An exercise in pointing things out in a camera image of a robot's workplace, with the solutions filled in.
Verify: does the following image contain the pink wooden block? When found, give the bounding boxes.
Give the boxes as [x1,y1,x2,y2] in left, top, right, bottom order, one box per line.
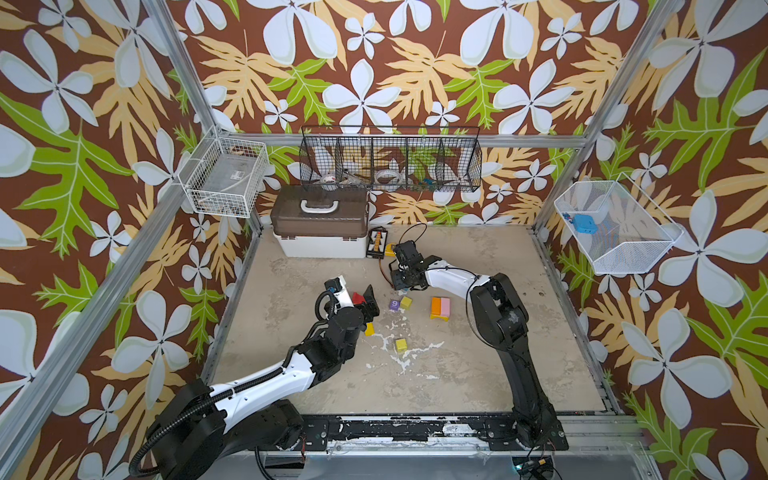
[440,297,451,318]

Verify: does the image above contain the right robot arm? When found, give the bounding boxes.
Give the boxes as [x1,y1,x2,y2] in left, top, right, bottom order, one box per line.
[390,240,568,450]

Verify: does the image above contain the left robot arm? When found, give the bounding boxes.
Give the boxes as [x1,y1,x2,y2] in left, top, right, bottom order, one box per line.
[129,277,380,479]

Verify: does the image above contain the black charging board yellow connectors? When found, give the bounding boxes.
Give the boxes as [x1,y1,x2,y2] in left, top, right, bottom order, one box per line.
[366,227,388,259]

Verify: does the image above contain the yellow-green small cube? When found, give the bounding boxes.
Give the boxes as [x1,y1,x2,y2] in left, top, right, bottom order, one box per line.
[395,338,408,354]

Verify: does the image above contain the brown lid white toolbox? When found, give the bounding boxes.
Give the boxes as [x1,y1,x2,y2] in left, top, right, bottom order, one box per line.
[270,185,368,259]

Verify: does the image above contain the blue object in basket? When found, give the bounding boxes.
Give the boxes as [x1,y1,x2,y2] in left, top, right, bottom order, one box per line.
[571,214,598,235]

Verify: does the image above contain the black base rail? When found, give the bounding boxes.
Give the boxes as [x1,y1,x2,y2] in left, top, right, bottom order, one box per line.
[296,412,569,452]

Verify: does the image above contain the black wire wall basket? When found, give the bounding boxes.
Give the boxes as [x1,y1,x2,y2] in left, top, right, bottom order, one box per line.
[298,125,483,192]

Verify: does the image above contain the white wire basket left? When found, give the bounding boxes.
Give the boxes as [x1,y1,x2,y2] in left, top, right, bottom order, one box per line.
[178,128,270,219]

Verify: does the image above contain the white wire basket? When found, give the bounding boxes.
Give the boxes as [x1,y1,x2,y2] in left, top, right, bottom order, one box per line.
[178,128,270,219]
[555,174,684,276]

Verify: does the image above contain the white wire basket right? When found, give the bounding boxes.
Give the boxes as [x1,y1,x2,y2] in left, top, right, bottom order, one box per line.
[555,174,684,276]

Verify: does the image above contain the aluminium corner frame post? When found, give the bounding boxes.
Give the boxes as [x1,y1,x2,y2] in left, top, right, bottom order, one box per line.
[532,0,684,233]

